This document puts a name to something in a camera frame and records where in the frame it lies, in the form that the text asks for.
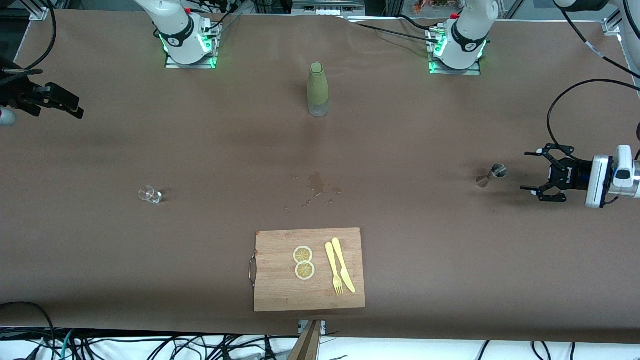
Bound teal cable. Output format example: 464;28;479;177
60;329;76;360

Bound grey power strip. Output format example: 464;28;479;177
292;0;366;17

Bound green sleeved glass bottle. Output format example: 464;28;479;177
307;62;330;118

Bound camera mounting pole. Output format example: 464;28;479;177
289;320;323;360

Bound wooden board with metal handle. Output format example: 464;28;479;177
249;227;366;313

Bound spilled liquid drops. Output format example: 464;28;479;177
285;173;343;215

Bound aluminium frame profile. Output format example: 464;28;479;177
602;15;626;36
27;0;51;22

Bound yellow plastic fork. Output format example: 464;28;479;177
325;242;344;296

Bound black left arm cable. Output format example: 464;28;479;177
546;10;640;151

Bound yellow plastic knife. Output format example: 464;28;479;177
331;237;357;294

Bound small glass measuring cup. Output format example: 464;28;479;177
138;185;164;205

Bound brown table cover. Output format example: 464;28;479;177
0;9;640;346

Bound steel double-cone jigger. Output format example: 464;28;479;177
476;163;508;189

